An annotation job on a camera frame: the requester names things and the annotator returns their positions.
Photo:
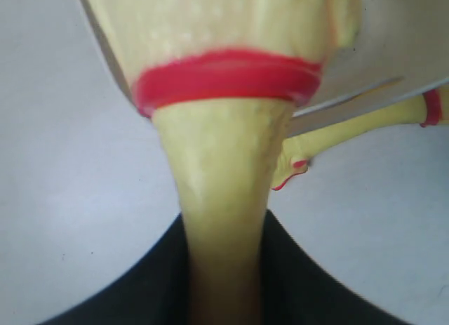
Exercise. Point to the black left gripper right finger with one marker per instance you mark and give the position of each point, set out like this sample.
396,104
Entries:
296,290

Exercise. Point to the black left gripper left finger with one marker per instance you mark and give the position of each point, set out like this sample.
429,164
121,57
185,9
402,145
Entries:
153,291

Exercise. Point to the whole rubber chicken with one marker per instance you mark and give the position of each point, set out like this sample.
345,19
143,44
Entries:
427,109
220,80

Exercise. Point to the cream bin marked O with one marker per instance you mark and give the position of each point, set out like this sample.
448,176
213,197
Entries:
400,51

